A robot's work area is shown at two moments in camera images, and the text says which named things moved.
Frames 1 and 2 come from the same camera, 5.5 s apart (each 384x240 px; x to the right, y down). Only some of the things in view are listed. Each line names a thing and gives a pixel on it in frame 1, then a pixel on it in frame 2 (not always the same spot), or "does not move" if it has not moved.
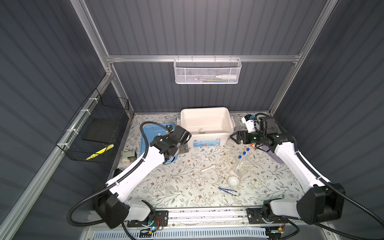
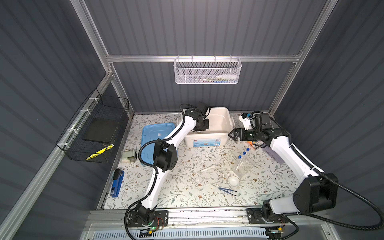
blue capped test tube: x=239 y=159 does not move
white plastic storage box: x=208 y=126 does not move
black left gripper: x=184 y=148 → x=206 y=121
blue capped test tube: x=244 y=153 does not move
